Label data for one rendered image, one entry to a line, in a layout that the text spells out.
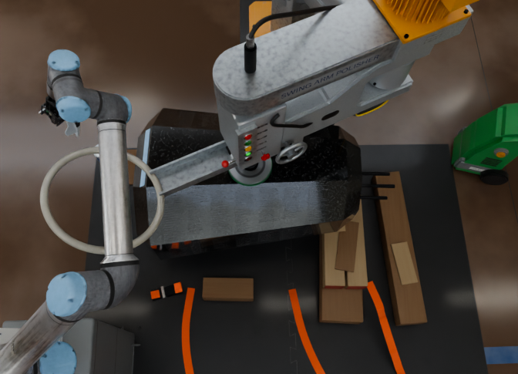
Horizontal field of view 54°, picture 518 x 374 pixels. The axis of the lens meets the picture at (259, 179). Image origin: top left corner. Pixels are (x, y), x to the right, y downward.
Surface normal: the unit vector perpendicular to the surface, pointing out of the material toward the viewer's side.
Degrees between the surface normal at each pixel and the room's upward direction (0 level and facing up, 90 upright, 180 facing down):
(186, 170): 2
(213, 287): 0
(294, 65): 0
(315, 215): 45
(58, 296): 38
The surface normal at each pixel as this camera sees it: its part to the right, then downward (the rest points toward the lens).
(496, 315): 0.02, -0.37
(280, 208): 0.04, 0.40
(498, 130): -0.52, -0.43
